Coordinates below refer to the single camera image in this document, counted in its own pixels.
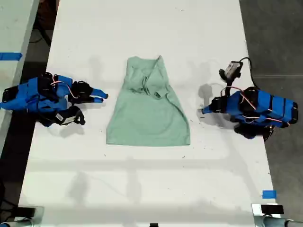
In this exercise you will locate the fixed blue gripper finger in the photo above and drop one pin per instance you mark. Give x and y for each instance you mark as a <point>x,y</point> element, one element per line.
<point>100,93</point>
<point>207,111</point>

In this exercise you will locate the long blue tape strip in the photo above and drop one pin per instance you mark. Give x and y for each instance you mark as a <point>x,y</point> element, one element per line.
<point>10,56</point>

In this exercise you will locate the small black box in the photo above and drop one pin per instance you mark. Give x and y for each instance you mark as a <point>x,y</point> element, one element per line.
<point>272,209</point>
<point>26,212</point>

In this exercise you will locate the silver metal bracket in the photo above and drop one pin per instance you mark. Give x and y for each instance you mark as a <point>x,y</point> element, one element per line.
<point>39,214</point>
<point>256,210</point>

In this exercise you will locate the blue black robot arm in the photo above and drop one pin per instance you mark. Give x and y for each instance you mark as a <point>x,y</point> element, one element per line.
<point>35,94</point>
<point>265,106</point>

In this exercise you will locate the black grey camera box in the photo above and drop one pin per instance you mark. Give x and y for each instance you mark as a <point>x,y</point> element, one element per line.
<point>233,68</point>

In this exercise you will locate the black camera box with label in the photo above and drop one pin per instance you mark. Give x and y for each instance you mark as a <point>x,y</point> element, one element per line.
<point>66,117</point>

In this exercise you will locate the short blue tape strip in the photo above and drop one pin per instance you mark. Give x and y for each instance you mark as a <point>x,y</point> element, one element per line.
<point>269,194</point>

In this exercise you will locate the pale green T-shirt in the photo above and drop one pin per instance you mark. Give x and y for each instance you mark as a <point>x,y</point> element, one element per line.
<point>146,120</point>

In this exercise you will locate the white side table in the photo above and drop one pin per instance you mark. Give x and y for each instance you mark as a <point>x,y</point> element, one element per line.
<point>14,26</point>

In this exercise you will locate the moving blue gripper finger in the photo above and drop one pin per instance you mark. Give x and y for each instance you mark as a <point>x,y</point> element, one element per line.
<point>96,100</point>
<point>209,107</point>

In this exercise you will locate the black camera stalk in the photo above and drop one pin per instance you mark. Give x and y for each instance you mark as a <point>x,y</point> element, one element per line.
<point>229,86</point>

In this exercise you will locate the tiny black clip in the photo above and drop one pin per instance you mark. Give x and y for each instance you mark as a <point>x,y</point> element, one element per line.
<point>154,224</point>

